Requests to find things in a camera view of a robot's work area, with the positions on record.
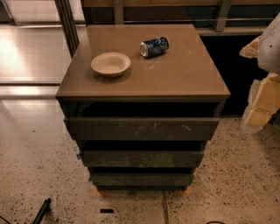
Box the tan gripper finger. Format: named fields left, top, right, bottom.
left=239, top=36, right=261, bottom=59
left=241, top=73, right=280, bottom=134

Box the drawer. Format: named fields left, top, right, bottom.
left=81, top=150, right=203, bottom=168
left=91, top=173, right=193, bottom=187
left=64, top=117, right=220, bottom=141

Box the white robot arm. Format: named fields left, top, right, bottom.
left=240, top=13, right=280, bottom=134

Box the crushed blue soda can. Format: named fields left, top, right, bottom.
left=140, top=37, right=169, bottom=59

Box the black rod on floor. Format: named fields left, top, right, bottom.
left=32, top=198, right=52, bottom=224

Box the metal railing frame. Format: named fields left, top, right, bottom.
left=54, top=0, right=280, bottom=50

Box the black tape floor marker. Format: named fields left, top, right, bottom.
left=100, top=208, right=114, bottom=214

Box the beige paper bowl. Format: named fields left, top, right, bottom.
left=91, top=52, right=131, bottom=78

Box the brown drawer cabinet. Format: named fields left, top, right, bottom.
left=56, top=24, right=230, bottom=190

